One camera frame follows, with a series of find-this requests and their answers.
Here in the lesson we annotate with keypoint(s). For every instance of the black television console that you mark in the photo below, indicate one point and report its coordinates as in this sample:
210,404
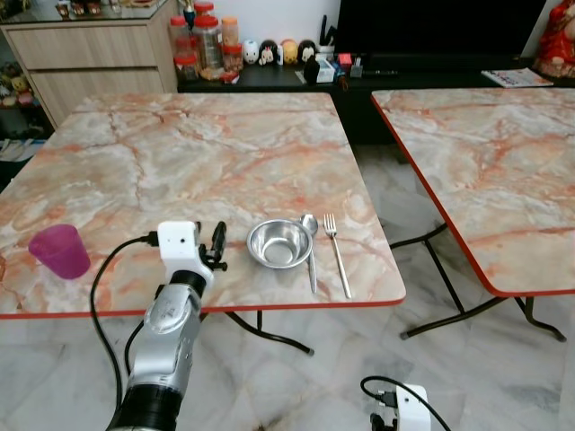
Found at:
422,76

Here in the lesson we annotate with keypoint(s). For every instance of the small steel bowl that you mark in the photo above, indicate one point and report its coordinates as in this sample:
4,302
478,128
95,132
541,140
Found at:
279,244

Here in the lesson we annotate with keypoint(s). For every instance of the slim clear jar red lid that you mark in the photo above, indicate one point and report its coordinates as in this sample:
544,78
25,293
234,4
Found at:
180,36

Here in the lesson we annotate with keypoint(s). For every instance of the black round gadget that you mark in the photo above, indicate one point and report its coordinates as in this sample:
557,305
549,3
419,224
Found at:
313,72

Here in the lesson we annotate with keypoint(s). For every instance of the black round figurine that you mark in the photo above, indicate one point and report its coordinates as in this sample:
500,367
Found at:
307,49

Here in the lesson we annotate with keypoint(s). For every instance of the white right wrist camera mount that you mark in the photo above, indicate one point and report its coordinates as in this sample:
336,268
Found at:
413,409

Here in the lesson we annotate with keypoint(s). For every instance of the colourful magazine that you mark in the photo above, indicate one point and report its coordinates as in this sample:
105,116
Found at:
517,78

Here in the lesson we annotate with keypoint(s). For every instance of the white round figurine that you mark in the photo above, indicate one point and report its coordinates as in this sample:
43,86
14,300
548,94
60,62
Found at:
252,52

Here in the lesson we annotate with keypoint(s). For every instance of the white blue box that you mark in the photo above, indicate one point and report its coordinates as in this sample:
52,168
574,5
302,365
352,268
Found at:
327,67

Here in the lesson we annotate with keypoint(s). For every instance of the small red box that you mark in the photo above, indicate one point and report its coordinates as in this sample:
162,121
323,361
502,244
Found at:
345,63

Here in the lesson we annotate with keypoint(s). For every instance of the purple plastic cup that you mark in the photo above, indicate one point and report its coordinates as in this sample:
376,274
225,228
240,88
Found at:
59,251

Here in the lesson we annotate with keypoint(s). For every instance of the black flat television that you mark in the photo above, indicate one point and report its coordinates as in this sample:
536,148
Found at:
440,27

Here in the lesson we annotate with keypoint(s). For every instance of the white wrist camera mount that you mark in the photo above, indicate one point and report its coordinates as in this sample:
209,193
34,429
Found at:
178,242
413,409

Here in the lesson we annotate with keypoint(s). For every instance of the dark open shelf unit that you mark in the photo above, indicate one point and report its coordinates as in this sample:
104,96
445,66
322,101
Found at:
16,117

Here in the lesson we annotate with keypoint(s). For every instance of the clear jar orange lid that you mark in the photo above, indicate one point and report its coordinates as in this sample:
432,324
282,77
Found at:
230,32

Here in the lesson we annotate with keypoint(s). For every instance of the steel spoon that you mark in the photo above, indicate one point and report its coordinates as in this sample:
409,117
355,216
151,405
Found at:
309,224

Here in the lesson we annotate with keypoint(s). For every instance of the small jar red lid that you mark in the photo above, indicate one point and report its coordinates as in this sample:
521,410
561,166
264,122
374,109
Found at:
186,68

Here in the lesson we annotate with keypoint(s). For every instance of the red seated statue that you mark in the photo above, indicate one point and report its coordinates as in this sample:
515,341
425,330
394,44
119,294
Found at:
557,40

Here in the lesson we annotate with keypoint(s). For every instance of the yellow round figurine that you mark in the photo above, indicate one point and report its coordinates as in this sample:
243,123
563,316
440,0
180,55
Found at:
289,52

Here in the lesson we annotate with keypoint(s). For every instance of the steel fork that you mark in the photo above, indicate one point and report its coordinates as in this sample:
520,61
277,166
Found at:
331,224

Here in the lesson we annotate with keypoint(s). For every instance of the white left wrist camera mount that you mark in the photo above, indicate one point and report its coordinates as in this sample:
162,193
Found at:
178,242

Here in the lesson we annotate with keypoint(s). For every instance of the dark-haired doll figurine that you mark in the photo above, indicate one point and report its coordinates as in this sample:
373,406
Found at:
269,53

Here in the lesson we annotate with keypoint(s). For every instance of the large clear jar red lid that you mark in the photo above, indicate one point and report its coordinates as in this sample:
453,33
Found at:
207,45

